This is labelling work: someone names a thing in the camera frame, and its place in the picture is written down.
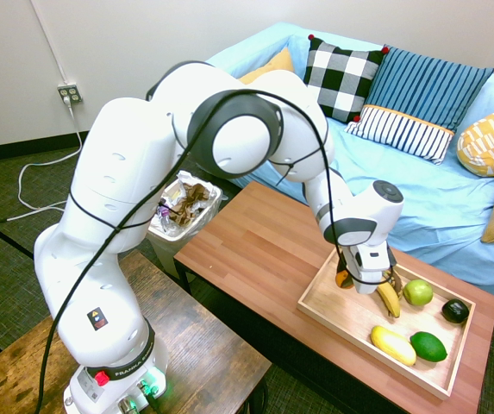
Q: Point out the grey trash bin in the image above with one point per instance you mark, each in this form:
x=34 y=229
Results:
x=173 y=246

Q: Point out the blue striped pillow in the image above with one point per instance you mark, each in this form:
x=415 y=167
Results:
x=427 y=84

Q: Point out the green mango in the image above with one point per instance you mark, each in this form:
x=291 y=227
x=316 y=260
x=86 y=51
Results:
x=429 y=346

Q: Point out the light blue sofa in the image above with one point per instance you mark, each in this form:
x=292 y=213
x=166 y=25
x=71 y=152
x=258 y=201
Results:
x=427 y=194

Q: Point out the green apple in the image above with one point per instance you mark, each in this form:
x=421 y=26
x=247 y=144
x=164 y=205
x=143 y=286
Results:
x=418 y=292

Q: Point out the black white checked pillow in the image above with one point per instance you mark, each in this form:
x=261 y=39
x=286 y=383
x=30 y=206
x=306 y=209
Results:
x=341 y=77

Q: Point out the orange tangerine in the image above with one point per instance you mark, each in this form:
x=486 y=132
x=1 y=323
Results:
x=344 y=280

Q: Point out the dark rustic wooden stand table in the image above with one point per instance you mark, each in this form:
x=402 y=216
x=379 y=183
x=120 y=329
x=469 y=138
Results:
x=208 y=345

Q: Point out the yellow white patterned pillow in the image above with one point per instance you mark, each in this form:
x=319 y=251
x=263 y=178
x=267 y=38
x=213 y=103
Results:
x=492 y=142

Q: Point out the black stand leg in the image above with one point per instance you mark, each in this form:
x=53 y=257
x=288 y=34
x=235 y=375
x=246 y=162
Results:
x=1 y=235

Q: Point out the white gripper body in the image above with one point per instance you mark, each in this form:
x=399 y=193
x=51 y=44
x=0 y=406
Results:
x=369 y=267

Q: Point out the light wooden tray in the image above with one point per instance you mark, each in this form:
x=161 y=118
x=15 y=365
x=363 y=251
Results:
x=358 y=319

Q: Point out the wall power outlet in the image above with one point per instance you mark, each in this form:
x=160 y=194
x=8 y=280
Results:
x=70 y=92

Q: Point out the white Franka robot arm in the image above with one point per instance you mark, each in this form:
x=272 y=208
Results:
x=143 y=172

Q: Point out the yellow squash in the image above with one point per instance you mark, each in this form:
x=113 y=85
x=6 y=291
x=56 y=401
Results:
x=393 y=346

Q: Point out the orange yellow pillow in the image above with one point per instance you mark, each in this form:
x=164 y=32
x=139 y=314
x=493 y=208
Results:
x=272 y=67

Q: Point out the yellow banana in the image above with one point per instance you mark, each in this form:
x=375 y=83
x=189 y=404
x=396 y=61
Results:
x=389 y=299

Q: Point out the crumpled paper trash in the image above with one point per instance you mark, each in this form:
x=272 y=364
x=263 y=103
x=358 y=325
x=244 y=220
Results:
x=186 y=202

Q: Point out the black avocado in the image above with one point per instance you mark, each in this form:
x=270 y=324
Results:
x=455 y=310

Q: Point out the bin with clear plastic bag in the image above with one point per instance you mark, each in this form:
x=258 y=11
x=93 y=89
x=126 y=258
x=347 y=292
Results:
x=203 y=211

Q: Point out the red-brown wooden coffee table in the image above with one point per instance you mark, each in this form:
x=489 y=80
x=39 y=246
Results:
x=251 y=259

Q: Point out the white navy striped lumbar pillow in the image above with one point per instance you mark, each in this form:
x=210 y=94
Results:
x=402 y=129

